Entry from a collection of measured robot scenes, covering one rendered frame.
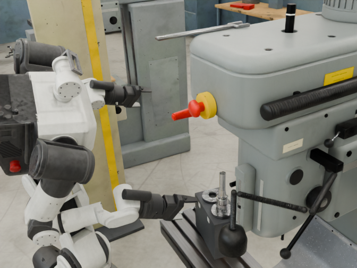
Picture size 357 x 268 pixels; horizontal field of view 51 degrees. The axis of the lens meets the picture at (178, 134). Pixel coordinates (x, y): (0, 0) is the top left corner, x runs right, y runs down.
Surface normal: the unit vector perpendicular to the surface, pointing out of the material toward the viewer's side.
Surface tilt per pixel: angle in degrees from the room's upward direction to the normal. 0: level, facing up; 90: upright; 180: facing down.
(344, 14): 90
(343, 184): 90
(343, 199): 90
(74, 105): 28
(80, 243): 75
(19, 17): 90
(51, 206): 109
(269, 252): 0
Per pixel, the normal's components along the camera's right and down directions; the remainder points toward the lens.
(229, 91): -0.83, 0.30
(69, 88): 0.33, 0.77
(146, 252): -0.05, -0.88
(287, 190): 0.21, 0.46
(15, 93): 0.31, -0.62
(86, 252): 0.62, -0.16
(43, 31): 0.48, 0.40
